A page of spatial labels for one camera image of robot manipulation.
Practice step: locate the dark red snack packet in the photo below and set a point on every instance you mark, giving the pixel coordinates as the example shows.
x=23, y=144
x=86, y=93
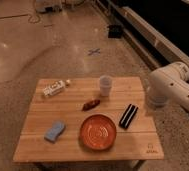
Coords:
x=91, y=104

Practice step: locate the black and white case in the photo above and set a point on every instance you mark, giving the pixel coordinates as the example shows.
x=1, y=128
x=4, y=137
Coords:
x=127, y=116

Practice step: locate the black box on floor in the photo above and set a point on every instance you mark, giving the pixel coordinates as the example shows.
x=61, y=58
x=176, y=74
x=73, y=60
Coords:
x=115, y=31

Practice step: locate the blue sponge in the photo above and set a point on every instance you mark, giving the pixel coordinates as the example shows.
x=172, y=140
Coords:
x=53, y=133

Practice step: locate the wooden folding table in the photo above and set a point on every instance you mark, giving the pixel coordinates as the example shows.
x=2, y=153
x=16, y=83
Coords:
x=139, y=142

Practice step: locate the orange ceramic plate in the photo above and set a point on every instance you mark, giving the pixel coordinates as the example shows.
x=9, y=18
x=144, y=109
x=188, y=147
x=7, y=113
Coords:
x=98, y=132

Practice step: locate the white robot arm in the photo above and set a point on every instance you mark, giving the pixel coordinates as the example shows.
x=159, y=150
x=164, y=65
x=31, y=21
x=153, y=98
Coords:
x=169, y=83

